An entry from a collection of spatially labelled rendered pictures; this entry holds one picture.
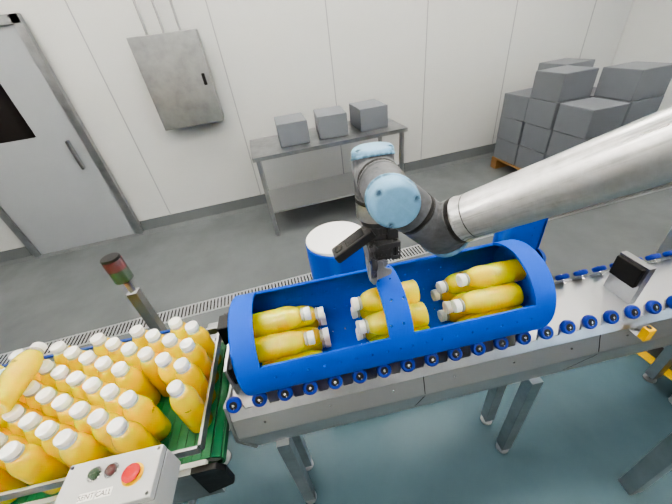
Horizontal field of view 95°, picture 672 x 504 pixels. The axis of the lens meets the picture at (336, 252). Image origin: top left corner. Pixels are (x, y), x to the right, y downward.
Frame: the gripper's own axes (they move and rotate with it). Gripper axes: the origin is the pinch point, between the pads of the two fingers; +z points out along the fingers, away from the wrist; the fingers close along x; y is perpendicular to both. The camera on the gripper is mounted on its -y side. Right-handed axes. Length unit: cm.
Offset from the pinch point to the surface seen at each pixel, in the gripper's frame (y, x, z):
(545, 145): 259, 236, 74
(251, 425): -42, -13, 36
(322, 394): -19.7, -11.2, 30.7
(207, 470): -53, -23, 34
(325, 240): -7, 54, 20
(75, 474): -73, -26, 13
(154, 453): -57, -26, 13
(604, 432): 112, -12, 123
